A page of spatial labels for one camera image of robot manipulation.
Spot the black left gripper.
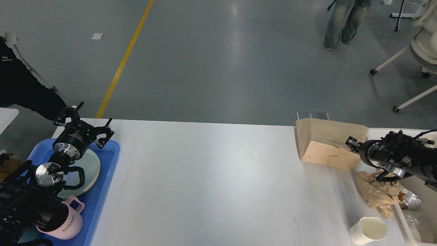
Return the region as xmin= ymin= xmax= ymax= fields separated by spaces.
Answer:
xmin=53 ymin=101 xmax=114 ymax=161

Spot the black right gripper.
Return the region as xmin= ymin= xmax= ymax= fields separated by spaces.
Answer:
xmin=345 ymin=136 xmax=384 ymax=168

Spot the brown paper bag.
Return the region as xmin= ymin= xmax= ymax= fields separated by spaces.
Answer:
xmin=296 ymin=118 xmax=369 ymax=171

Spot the light green plate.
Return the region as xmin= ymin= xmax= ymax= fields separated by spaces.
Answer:
xmin=57 ymin=149 xmax=100 ymax=199

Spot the brown paper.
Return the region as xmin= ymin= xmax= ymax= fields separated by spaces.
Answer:
xmin=355 ymin=171 xmax=406 ymax=219

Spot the white paper cup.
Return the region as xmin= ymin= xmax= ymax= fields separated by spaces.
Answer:
xmin=349 ymin=216 xmax=387 ymax=245

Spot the pink mug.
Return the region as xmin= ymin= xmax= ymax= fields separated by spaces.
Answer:
xmin=36 ymin=196 xmax=85 ymax=240

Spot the clear plastic wrap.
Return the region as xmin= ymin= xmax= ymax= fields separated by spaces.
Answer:
xmin=402 ymin=210 xmax=436 ymax=243

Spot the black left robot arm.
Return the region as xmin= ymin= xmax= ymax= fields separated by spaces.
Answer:
xmin=1 ymin=102 xmax=114 ymax=246

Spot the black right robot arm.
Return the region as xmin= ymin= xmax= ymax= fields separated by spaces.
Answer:
xmin=345 ymin=129 xmax=437 ymax=191

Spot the blue plastic tray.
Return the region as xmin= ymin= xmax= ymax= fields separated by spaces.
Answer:
xmin=19 ymin=140 xmax=120 ymax=246

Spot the clear floor plate right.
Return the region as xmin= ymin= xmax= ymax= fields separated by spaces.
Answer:
xmin=314 ymin=112 xmax=330 ymax=120

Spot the clear floor plate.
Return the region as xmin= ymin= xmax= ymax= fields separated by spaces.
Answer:
xmin=296 ymin=111 xmax=313 ymax=120
xmin=314 ymin=112 xmax=330 ymax=120

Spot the clear floor plate left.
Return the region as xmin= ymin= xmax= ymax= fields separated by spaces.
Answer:
xmin=296 ymin=111 xmax=313 ymax=120

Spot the person in black clothes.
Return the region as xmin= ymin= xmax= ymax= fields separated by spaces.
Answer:
xmin=0 ymin=39 xmax=67 ymax=121

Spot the crumpled foil piece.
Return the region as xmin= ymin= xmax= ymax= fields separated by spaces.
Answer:
xmin=398 ymin=184 xmax=423 ymax=211

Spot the white plastic bin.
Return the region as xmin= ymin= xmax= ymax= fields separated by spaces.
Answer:
xmin=367 ymin=128 xmax=437 ymax=226

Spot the white office chair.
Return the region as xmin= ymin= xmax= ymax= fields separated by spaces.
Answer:
xmin=370 ymin=0 xmax=437 ymax=113

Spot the black tripod stand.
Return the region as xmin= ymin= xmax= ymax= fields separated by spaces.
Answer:
xmin=394 ymin=0 xmax=405 ymax=32

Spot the person in grey hoodie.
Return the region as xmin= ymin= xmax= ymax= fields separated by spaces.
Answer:
xmin=323 ymin=0 xmax=372 ymax=51

